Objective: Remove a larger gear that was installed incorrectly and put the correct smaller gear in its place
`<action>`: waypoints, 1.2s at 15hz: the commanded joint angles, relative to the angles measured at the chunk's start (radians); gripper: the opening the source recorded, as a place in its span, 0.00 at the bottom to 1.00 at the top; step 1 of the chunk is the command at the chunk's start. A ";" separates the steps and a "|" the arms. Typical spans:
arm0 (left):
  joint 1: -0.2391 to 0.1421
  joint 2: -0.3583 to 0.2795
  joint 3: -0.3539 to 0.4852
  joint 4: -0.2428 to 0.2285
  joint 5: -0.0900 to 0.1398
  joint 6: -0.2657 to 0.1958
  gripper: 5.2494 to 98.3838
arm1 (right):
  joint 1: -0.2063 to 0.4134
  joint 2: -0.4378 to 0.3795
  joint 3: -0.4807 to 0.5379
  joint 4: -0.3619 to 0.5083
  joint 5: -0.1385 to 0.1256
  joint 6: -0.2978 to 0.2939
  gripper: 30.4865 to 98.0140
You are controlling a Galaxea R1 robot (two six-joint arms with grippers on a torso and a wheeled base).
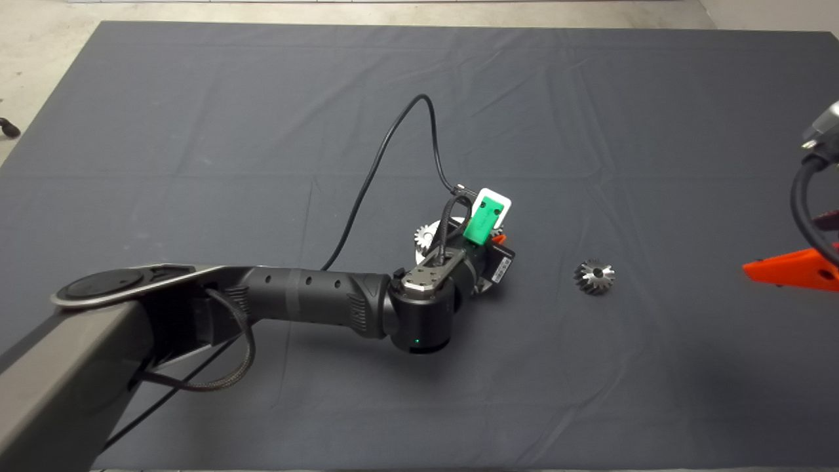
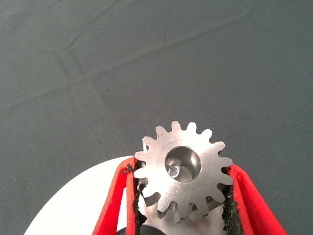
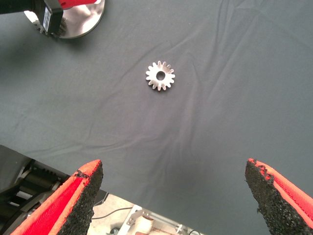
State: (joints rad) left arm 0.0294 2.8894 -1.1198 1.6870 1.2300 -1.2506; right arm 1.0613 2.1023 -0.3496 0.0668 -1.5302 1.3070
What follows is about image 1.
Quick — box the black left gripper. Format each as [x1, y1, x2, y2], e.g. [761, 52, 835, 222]
[467, 234, 516, 287]

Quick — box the large steel gear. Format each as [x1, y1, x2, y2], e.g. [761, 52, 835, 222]
[574, 258, 616, 296]

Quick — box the round metal plate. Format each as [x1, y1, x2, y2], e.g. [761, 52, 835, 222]
[413, 218, 505, 297]

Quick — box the dark grey table cloth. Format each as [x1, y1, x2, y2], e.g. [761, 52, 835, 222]
[0, 21, 839, 470]

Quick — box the green left camera mount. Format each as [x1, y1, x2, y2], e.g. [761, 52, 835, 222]
[463, 199, 505, 247]

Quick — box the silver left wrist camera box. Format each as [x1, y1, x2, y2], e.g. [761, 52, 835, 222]
[473, 188, 513, 230]

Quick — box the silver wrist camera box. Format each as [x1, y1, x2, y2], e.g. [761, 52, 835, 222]
[473, 188, 513, 230]
[801, 100, 839, 161]

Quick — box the black right camera cable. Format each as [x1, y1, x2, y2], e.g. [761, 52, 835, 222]
[790, 154, 839, 269]

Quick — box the short black braided cable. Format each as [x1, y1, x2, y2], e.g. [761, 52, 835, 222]
[436, 193, 474, 263]

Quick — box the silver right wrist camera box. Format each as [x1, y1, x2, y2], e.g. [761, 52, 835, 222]
[801, 100, 839, 161]

